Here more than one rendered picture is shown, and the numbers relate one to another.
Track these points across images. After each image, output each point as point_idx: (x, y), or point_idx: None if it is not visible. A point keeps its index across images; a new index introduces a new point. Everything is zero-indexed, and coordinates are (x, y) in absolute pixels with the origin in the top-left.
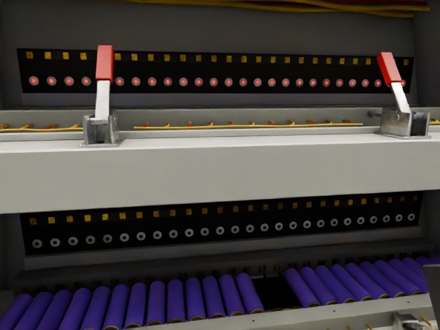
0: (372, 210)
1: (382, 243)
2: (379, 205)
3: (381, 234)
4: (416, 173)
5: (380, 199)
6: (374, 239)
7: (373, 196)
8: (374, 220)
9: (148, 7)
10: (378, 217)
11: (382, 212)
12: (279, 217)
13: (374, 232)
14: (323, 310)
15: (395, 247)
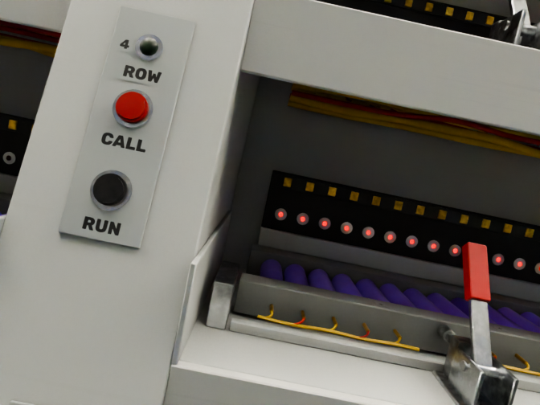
0: (9, 141)
1: (4, 194)
2: (21, 136)
3: (14, 183)
4: None
5: (20, 124)
6: (2, 189)
7: (10, 116)
8: (7, 157)
9: None
10: (19, 157)
11: (25, 149)
12: None
13: (2, 176)
14: None
15: (5, 199)
